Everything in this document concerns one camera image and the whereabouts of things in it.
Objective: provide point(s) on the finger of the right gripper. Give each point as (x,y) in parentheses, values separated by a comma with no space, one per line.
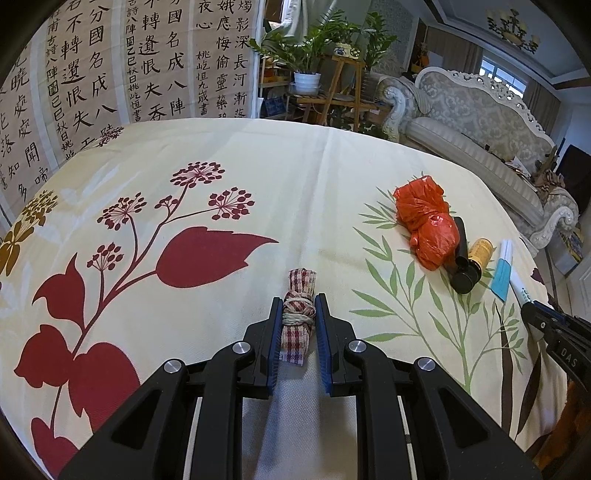
(545,319)

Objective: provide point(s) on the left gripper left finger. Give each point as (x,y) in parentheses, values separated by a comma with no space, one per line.
(185,420)

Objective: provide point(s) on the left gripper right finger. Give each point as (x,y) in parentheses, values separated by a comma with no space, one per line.
(413,420)

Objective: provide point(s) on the white toothpaste tube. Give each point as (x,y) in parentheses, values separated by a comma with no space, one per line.
(506,277)

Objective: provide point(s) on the yellow label dark bottle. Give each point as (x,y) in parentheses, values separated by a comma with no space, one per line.
(470,269)

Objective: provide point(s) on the short black tube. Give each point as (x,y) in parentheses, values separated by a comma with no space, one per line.
(461,252)

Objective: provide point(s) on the red plastic bag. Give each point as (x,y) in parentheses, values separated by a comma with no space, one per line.
(423,211)

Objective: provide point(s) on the plaid cloth roll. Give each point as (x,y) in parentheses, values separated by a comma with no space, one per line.
(298,317)

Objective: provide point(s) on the storage box with items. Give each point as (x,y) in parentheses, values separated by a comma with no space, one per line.
(566,250)

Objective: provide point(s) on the ornate white sofa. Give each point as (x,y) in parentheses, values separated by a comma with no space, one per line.
(482,126)

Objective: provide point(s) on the ceiling chandelier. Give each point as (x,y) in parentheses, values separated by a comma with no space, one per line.
(509,27)

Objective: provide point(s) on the wooden plant stand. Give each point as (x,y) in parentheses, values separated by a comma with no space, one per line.
(345,92)

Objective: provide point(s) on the tall green plant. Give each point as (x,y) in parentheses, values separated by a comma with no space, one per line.
(378,39)

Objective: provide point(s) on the calligraphy folding screen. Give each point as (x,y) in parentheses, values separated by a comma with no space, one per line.
(96,65)

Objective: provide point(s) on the metal shelf rack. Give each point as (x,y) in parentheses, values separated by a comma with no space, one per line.
(274,91)

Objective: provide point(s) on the potted plant white pot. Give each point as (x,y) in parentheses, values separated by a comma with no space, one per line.
(301,56)

